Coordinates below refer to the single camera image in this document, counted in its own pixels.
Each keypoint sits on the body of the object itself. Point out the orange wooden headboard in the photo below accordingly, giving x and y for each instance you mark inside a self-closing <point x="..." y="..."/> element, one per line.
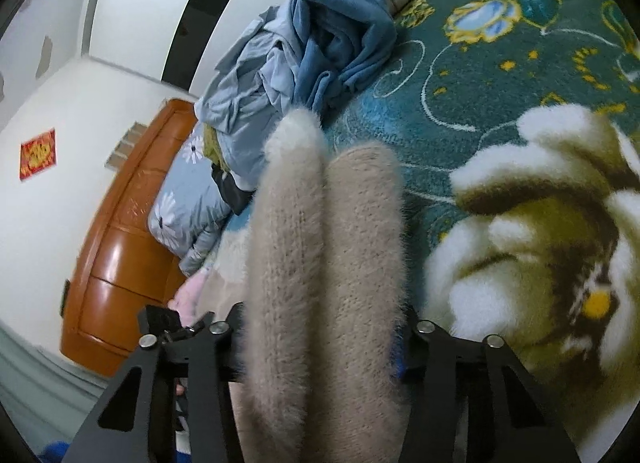
<point x="121" y="268"/>

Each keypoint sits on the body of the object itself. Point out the grey floral pillow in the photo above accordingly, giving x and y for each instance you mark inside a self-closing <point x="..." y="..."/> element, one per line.
<point x="189" y="214"/>

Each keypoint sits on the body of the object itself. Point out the red wall decoration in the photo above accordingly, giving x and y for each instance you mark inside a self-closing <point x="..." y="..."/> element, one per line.
<point x="37" y="154"/>

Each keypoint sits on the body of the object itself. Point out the black and white garment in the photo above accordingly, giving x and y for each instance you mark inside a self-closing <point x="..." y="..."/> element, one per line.
<point x="235" y="191"/>

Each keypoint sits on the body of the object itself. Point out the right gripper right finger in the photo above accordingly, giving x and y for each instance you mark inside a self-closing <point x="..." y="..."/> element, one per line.
<point x="474" y="402"/>

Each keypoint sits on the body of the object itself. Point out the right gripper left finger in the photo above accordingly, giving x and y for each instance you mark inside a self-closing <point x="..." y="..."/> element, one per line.
<point x="134" y="419"/>

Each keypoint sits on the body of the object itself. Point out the dark blue fleece garment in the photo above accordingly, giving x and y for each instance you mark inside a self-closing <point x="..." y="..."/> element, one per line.
<point x="344" y="45"/>

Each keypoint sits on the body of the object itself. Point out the light blue crumpled garment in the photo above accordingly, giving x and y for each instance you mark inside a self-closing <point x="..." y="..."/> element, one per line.
<point x="253" y="87"/>

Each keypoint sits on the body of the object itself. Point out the teal floral bed blanket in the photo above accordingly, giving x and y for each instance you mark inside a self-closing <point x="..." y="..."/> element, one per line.
<point x="515" y="126"/>

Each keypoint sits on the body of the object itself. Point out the left hand black glove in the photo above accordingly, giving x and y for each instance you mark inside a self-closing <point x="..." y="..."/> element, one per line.
<point x="185" y="300"/>

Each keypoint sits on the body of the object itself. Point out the beige fuzzy sweater yellow pattern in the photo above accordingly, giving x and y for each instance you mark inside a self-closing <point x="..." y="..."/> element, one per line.
<point x="323" y="293"/>

